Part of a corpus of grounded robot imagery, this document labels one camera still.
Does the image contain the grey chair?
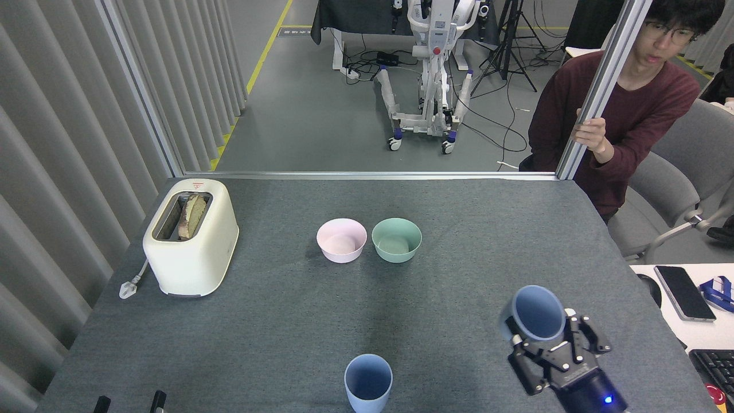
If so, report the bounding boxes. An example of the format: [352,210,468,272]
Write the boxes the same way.
[607,99,734,264]

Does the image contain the blue plastic cup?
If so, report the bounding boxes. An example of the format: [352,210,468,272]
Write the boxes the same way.
[344,353,394,413]
[498,285,567,345]

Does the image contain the person's glasses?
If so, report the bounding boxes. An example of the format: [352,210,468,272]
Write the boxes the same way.
[643,21,696,48]

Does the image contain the red round object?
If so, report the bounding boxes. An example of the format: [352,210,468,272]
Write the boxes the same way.
[704,383,728,409]

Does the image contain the table with black cloth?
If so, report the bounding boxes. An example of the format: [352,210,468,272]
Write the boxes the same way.
[310,0,499,46]

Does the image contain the pink bowl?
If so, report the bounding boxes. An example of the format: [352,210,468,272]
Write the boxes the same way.
[316,218,368,264]

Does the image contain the black computer mouse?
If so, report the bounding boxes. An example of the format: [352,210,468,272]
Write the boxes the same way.
[637,274,663,310]

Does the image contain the silver table rail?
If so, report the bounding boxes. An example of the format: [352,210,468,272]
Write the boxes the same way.
[183,171,560,182]

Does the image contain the white stand on wheels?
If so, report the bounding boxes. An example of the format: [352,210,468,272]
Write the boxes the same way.
[374,0,494,155]

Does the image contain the person's left hand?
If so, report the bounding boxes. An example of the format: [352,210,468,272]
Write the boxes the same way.
[571,107,607,153]

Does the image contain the black smartphone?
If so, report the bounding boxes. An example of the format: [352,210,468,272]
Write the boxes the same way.
[654,265,717,323]

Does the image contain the bread slice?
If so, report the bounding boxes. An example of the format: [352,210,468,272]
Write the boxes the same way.
[177,194,208,240]

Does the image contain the seated person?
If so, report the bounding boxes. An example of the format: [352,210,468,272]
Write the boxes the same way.
[702,43,734,248]

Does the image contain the black keyboard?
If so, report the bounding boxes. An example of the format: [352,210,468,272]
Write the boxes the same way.
[689,349,734,402]

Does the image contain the blue lanyard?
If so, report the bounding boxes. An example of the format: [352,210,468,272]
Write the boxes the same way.
[700,276,734,314]

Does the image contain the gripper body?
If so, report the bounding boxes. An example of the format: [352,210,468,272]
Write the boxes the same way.
[553,367,628,413]

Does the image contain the green bowl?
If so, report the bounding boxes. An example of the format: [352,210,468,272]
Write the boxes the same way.
[371,217,423,264]

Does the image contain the black tripod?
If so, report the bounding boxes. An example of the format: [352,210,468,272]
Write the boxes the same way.
[470,0,548,95]

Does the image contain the silver post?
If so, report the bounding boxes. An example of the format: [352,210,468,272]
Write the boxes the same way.
[555,0,654,181]

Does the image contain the white toaster power plug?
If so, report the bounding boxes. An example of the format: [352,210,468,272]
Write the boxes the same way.
[119,259,150,300]

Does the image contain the cream toaster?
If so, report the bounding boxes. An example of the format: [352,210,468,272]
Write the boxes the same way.
[142,178,240,298]

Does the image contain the white side table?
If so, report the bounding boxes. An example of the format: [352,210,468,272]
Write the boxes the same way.
[629,263,734,413]

